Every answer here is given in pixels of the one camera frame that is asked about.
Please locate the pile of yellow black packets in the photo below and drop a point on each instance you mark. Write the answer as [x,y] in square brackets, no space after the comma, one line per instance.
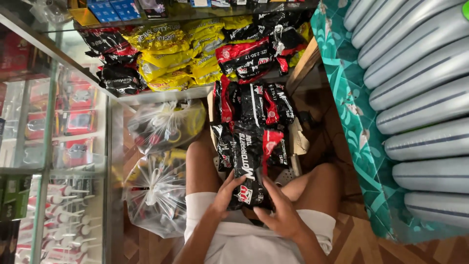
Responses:
[176,55]

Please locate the black red inner tube packet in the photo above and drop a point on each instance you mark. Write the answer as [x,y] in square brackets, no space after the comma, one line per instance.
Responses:
[280,104]
[279,152]
[252,104]
[222,146]
[225,99]

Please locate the person's leg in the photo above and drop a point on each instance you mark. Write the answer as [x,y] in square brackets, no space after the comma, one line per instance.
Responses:
[315,190]
[201,168]

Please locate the brown cardboard carton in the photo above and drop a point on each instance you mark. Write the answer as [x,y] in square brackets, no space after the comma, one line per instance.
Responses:
[298,137]

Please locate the white shorts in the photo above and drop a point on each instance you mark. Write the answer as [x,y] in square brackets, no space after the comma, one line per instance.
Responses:
[241,238]

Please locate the person's right leg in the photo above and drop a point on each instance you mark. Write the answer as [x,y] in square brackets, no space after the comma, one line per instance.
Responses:
[315,190]

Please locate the large black tube packet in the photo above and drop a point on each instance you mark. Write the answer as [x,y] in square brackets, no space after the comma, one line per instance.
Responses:
[249,157]

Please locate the person's left leg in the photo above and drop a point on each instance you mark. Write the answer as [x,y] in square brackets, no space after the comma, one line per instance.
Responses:
[201,168]

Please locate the person's right hand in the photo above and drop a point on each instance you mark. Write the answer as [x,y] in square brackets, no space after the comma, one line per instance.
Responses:
[284,218]

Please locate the wooden table leg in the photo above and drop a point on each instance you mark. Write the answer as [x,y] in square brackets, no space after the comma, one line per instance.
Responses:
[303,66]

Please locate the person's left hand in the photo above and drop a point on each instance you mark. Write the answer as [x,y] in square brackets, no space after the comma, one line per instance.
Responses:
[221,201]

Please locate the teal patterned cloth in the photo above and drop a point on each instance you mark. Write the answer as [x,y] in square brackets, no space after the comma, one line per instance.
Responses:
[351,121]

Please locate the glass display cabinet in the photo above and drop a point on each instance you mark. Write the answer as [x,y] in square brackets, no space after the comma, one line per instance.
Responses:
[55,146]

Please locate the clear plastic bag with parts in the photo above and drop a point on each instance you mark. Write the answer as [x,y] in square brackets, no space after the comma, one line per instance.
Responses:
[165,124]
[155,190]

